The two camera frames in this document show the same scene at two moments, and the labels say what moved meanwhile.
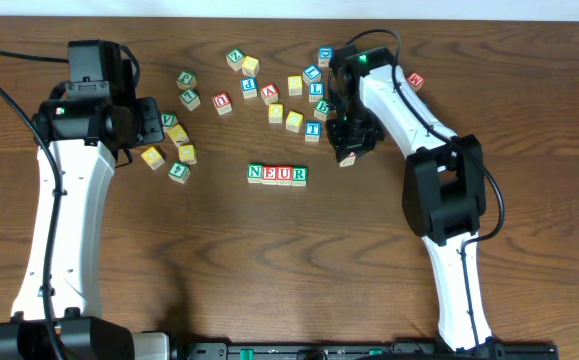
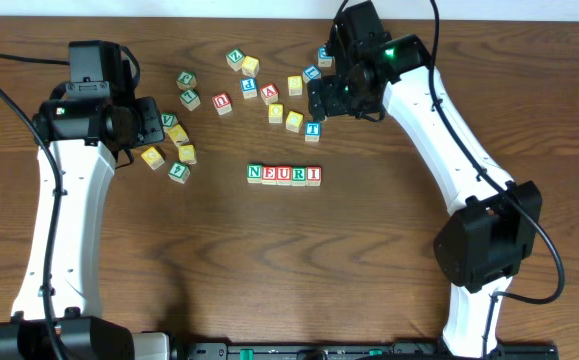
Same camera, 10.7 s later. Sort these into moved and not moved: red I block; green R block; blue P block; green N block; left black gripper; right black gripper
Moved: right black gripper; red I block
Not moved: green R block; green N block; blue P block; left black gripper
